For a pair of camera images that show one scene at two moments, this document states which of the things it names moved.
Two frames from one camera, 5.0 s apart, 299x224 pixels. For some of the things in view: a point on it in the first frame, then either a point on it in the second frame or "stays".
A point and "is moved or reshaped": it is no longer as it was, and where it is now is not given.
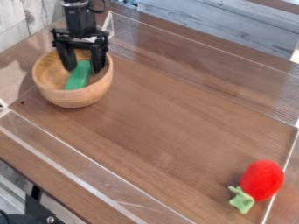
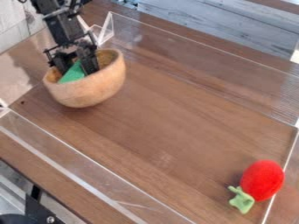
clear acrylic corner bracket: x=108 y=26 stays
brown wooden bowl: x=51 y=77 is moved or reshaped
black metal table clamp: x=37 y=213 stays
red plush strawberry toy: x=260 y=184 stays
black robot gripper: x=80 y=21 -> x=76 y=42
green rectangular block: x=80 y=76 is moved or reshaped
